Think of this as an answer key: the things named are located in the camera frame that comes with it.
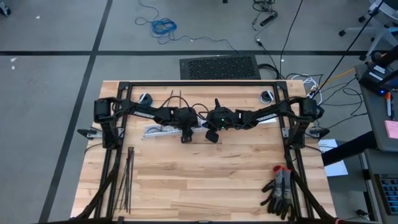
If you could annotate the grey red-cuffed work glove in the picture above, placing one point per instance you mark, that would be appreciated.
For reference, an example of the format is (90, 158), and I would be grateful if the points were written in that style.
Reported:
(284, 186)
(270, 199)

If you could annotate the pink sticky note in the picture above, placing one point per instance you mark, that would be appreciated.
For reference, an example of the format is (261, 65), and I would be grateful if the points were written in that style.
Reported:
(391, 129)

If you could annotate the grey mesh office chair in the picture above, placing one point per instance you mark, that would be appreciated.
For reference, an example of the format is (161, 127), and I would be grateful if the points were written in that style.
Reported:
(385, 31)

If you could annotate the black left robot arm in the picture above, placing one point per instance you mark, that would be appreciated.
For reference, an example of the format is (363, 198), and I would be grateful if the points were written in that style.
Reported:
(136, 112)

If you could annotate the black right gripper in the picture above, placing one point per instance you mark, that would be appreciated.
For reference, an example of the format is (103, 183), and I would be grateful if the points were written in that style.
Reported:
(222, 119)

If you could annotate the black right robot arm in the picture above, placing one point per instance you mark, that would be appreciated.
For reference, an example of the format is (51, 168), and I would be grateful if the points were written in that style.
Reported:
(273, 113)

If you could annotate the grey desk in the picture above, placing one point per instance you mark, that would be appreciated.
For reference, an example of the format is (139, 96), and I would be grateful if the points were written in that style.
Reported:
(370, 193)
(376, 124)

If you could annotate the dark navy beam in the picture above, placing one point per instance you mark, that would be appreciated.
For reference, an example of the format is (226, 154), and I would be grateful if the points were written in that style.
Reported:
(348, 147)

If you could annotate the orange capped marker pen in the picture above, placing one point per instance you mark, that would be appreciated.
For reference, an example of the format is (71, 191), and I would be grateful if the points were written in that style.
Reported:
(388, 105)

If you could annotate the white paper sheet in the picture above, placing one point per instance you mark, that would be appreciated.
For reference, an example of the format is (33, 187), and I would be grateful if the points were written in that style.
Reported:
(335, 169)

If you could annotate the chair caster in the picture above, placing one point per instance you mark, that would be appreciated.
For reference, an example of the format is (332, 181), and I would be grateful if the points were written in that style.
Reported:
(4, 10)

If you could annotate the black electronic box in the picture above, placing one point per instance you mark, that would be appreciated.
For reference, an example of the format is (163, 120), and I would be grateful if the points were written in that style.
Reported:
(373, 77)

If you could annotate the black perforated box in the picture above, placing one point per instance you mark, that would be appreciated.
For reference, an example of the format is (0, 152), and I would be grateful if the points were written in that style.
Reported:
(217, 67)

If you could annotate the dark keyboard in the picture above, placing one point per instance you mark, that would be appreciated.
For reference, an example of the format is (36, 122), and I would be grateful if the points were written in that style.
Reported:
(388, 193)

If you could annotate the black power strip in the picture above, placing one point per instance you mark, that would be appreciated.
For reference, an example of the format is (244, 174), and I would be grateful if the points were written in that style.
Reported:
(269, 19)

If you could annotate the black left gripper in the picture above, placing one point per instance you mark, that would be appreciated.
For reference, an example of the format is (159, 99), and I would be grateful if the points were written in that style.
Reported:
(186, 118)

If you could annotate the blue-rimmed round table grommet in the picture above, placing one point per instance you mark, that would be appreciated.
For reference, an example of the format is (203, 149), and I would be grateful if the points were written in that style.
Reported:
(146, 97)

